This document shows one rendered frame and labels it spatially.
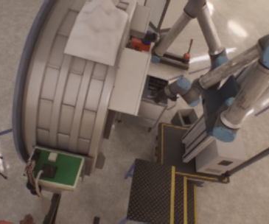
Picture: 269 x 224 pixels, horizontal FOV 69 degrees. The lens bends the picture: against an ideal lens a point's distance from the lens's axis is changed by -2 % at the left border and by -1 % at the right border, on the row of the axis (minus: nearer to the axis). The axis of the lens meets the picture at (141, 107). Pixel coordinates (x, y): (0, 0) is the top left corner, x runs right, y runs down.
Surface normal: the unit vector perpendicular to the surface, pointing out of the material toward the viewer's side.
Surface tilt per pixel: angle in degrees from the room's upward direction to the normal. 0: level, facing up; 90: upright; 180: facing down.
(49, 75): 41
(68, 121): 59
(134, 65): 35
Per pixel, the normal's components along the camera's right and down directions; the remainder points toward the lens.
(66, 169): 0.25, -0.58
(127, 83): 0.13, -0.03
